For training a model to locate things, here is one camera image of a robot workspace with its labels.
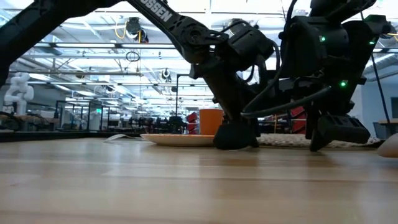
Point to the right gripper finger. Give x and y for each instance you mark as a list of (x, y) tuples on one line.
[(315, 140)]

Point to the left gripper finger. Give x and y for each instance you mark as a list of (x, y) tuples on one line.
[(254, 133)]

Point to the orange plastic cup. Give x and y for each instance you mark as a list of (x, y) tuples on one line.
[(211, 121)]

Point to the round woven straw placemat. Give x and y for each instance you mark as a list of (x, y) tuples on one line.
[(286, 140)]

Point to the beige cloth napkin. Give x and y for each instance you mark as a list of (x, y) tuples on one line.
[(390, 147)]

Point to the orange white patterned plate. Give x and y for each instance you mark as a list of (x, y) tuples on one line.
[(177, 140)]

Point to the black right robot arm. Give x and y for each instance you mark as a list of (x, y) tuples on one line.
[(311, 46)]

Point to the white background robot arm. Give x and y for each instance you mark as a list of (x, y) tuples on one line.
[(20, 93)]

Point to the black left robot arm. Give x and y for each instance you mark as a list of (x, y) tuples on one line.
[(186, 34)]

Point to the rack of red bins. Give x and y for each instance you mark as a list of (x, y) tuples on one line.
[(298, 123)]

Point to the wooden background desk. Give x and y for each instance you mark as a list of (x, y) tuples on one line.
[(388, 121)]

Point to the black pole stand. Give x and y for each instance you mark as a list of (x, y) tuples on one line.
[(176, 96)]

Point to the cluttered background workbench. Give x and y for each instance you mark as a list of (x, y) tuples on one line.
[(31, 119)]

